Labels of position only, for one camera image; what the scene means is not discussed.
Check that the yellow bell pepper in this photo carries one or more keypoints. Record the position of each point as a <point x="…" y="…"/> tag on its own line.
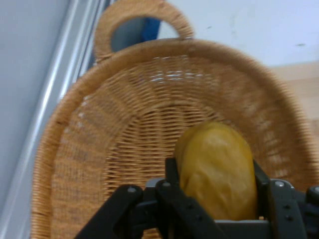
<point x="216" y="169"/>

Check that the aluminium frame rail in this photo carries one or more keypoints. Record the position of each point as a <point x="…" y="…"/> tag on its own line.
<point x="49" y="87"/>

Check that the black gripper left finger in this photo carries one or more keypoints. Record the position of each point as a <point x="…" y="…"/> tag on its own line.
<point x="174" y="206"/>

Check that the woven wicker basket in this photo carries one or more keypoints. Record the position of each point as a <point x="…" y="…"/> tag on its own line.
<point x="124" y="124"/>

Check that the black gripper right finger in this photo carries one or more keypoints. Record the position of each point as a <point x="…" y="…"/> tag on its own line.
<point x="286" y="211"/>

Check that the blue foam mat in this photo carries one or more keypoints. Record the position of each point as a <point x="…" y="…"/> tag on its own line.
<point x="150" y="28"/>

